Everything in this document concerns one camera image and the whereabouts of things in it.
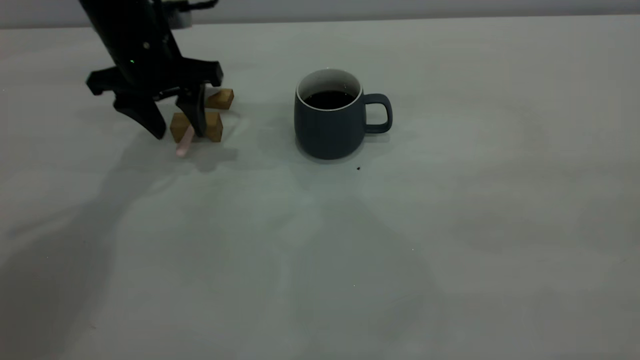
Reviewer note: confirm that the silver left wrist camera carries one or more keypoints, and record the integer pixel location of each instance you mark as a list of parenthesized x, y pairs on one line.
[(181, 19)]

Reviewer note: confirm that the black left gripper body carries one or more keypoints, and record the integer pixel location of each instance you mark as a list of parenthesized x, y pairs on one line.
[(145, 70)]

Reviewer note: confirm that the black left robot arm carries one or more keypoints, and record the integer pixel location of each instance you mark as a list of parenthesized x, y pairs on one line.
[(120, 12)]

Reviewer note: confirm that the arched wooden block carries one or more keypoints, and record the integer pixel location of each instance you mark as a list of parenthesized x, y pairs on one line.
[(214, 127)]

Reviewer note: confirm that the dark grey ceramic mug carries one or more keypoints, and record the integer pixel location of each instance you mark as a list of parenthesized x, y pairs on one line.
[(330, 127)]

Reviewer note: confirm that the flat wooden block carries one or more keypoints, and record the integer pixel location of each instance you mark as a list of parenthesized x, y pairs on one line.
[(222, 98)]

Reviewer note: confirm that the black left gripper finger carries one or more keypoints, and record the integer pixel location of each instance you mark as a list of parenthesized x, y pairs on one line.
[(145, 115), (195, 112)]

